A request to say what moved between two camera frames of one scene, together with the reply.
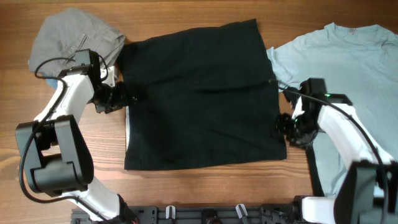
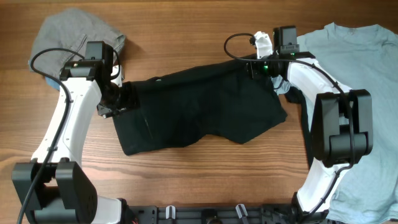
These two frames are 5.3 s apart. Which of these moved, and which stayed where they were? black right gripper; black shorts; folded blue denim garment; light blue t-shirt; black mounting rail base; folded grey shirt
Moved: black right gripper; black shorts
Stayed: folded grey shirt; light blue t-shirt; black mounting rail base; folded blue denim garment
